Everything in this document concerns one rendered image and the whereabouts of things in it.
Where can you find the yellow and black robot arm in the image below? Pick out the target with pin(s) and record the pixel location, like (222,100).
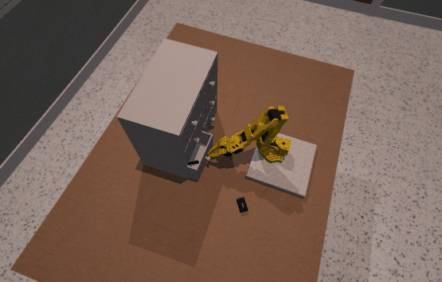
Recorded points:
(264,132)

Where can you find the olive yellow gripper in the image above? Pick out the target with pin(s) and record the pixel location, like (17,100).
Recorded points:
(222,144)

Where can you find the dark grey chest of drawers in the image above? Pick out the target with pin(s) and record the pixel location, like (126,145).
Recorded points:
(157,109)

